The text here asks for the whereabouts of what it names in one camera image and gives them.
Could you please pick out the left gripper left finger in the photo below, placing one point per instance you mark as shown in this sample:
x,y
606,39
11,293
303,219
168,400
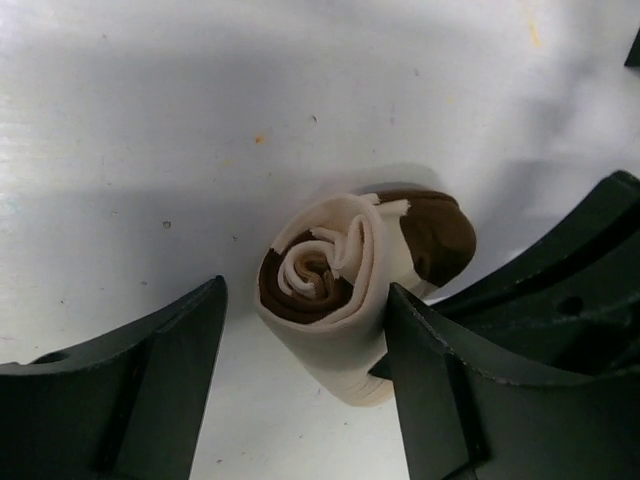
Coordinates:
x,y
128,404

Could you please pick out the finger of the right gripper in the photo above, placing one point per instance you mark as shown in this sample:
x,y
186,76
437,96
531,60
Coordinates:
x,y
571,300

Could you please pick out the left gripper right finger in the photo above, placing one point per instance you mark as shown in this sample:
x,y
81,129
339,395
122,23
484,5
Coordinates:
x,y
470,409

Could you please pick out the beige sock brown toe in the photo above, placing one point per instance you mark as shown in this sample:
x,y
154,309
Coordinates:
x,y
323,284

